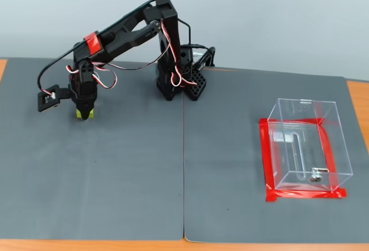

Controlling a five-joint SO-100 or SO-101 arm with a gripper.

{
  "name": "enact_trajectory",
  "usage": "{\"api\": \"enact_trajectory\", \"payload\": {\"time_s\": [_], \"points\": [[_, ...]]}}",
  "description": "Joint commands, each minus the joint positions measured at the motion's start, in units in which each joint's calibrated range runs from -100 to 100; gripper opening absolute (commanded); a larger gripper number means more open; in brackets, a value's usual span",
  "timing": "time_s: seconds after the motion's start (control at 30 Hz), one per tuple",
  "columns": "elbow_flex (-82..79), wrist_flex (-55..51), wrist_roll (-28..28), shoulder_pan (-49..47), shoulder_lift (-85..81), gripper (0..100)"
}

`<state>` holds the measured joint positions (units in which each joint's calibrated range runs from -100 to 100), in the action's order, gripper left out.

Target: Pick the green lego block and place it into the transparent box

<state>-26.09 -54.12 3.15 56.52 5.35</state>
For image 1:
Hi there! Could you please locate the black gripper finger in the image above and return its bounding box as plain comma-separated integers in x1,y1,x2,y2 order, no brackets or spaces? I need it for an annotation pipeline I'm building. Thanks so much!
75,103,95,121

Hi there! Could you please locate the red tape band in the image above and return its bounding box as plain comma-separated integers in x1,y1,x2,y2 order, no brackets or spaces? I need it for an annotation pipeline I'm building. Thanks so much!
83,31,104,57

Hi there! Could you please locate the red white black servo wire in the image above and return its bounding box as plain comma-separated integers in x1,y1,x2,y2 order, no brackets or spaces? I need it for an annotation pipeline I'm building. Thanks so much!
65,62,118,89
97,18,174,72
170,70,199,88

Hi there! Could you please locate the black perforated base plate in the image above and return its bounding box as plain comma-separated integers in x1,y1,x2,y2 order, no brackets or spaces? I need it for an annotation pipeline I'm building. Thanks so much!
180,66,208,102

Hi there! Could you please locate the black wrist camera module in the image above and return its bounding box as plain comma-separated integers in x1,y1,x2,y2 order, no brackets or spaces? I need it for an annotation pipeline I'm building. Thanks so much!
36,84,71,114

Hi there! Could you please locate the black power cable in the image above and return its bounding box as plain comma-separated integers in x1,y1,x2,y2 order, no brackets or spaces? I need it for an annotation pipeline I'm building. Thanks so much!
176,19,209,51

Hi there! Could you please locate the transparent acrylic box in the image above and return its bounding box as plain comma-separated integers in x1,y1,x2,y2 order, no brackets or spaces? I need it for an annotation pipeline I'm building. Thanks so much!
268,98,354,193

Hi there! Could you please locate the green lego block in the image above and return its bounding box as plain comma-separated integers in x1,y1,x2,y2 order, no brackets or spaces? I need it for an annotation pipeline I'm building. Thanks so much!
75,108,95,120

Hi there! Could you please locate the red tape strip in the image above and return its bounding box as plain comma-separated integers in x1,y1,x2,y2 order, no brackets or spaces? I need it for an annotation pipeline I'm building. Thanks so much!
259,118,279,203
317,118,341,194
259,117,326,126
265,188,348,203

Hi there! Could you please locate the gray mat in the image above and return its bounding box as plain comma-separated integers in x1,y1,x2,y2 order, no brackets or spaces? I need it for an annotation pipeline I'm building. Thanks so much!
0,57,186,241
183,65,369,245

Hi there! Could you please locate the silver metal box lock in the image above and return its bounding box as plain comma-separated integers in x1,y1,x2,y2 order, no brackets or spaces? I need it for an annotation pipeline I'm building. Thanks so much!
309,167,330,183

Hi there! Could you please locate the black camera cable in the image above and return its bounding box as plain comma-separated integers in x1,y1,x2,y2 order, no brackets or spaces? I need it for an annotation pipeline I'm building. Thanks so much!
37,0,160,98

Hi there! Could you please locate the black table clamp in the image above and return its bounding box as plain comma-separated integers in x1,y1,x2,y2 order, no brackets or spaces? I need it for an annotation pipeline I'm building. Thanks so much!
198,46,217,68

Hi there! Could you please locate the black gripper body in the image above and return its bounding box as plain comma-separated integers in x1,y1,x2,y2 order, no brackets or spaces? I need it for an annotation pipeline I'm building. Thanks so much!
68,73,99,110

